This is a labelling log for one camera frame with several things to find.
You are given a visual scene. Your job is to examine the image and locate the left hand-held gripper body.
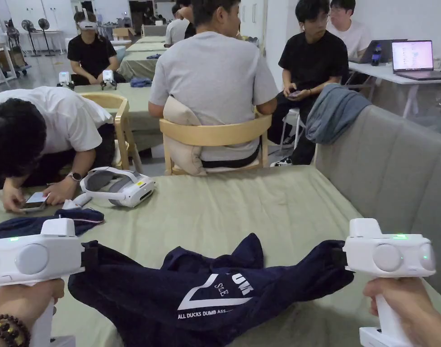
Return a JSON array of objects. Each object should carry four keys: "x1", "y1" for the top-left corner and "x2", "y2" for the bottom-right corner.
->
[{"x1": 0, "y1": 218, "x2": 100, "y2": 347}]

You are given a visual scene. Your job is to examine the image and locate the beige cushion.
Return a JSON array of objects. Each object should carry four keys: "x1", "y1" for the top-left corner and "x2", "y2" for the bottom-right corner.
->
[{"x1": 162, "y1": 95, "x2": 208, "y2": 177}]

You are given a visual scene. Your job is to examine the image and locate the dark blue garment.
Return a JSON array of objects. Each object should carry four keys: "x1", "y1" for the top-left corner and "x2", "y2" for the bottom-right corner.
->
[{"x1": 0, "y1": 208, "x2": 105, "y2": 244}]

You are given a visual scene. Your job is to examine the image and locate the cardboard carton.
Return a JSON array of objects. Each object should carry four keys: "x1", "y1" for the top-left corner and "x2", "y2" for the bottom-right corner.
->
[{"x1": 112, "y1": 27, "x2": 137, "y2": 41}]

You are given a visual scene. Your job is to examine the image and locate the white headset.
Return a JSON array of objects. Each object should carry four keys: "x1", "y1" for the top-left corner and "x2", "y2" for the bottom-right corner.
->
[{"x1": 79, "y1": 166, "x2": 156, "y2": 209}]

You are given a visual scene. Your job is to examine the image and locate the white table with laptops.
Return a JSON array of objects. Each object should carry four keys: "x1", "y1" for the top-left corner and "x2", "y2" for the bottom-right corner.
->
[{"x1": 347, "y1": 38, "x2": 441, "y2": 119}]

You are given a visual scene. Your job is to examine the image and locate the grey padded headboard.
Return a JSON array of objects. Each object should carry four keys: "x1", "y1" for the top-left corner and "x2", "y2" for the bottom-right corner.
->
[{"x1": 314, "y1": 103, "x2": 441, "y2": 312}]

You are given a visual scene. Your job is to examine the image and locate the wooden chair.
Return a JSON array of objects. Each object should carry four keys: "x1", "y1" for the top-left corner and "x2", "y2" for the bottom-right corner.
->
[
  {"x1": 159, "y1": 108, "x2": 274, "y2": 176},
  {"x1": 79, "y1": 92, "x2": 144, "y2": 175}
]

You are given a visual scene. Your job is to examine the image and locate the black standing fan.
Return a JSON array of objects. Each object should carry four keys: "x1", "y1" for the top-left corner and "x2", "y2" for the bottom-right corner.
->
[
  {"x1": 37, "y1": 18, "x2": 58, "y2": 57},
  {"x1": 21, "y1": 19, "x2": 42, "y2": 58}
]

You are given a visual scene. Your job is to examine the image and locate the person's left hand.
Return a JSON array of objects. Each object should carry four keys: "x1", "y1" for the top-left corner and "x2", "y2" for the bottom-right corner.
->
[{"x1": 0, "y1": 278, "x2": 66, "y2": 329}]

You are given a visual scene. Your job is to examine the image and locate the grey-blue garment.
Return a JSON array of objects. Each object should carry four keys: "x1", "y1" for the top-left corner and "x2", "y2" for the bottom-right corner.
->
[{"x1": 305, "y1": 84, "x2": 373, "y2": 146}]

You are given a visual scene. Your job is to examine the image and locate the bed with pale green sheet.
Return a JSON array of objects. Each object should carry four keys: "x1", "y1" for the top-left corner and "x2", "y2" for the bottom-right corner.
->
[
  {"x1": 116, "y1": 35, "x2": 170, "y2": 83},
  {"x1": 0, "y1": 164, "x2": 441, "y2": 347},
  {"x1": 73, "y1": 81, "x2": 172, "y2": 153}
]

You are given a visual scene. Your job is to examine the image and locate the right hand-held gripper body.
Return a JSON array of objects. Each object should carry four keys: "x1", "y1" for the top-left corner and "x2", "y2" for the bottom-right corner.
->
[{"x1": 330, "y1": 218, "x2": 436, "y2": 347}]

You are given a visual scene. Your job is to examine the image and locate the dark blue printed shirt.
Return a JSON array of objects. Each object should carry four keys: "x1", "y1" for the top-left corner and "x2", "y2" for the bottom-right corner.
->
[{"x1": 68, "y1": 233, "x2": 355, "y2": 347}]

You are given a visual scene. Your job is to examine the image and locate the person's right hand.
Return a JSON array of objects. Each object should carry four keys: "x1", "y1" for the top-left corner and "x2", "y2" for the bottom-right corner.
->
[{"x1": 363, "y1": 276, "x2": 441, "y2": 347}]

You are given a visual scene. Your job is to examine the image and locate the white hand controller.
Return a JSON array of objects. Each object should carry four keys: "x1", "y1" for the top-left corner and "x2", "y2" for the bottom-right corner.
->
[{"x1": 63, "y1": 193, "x2": 93, "y2": 211}]

